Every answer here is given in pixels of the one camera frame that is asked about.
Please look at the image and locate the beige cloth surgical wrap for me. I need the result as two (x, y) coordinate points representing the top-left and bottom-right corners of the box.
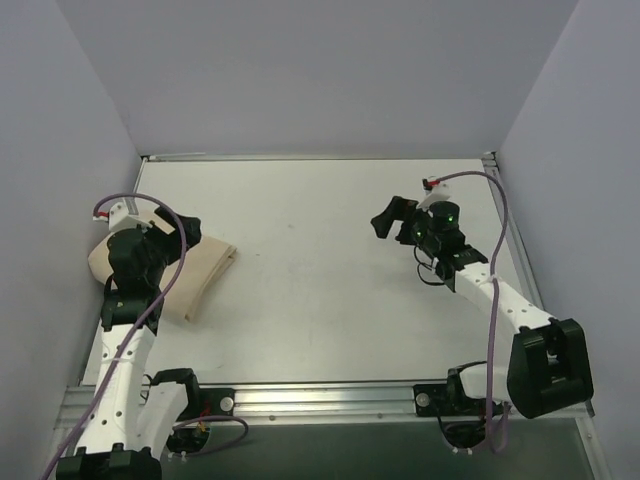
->
(88, 236), (237, 323)

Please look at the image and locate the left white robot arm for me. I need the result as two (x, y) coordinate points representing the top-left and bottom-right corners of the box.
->
(54, 202), (202, 479)

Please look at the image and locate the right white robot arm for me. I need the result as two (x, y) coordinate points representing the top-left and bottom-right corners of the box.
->
(371, 196), (594, 419)

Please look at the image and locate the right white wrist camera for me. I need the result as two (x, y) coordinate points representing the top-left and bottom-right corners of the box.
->
(418, 177), (451, 210)

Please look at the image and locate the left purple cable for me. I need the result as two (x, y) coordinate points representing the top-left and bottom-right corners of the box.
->
(37, 193), (250, 480)

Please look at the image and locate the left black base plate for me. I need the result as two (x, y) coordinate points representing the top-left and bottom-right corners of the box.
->
(196, 387), (236, 417)

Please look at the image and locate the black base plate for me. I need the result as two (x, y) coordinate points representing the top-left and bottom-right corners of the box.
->
(196, 387), (236, 417)
(412, 383), (450, 418)

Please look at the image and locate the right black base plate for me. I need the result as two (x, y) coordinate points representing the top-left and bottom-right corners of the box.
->
(412, 383), (450, 418)

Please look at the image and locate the aluminium front rail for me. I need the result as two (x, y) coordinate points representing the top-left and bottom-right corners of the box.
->
(54, 381), (594, 431)

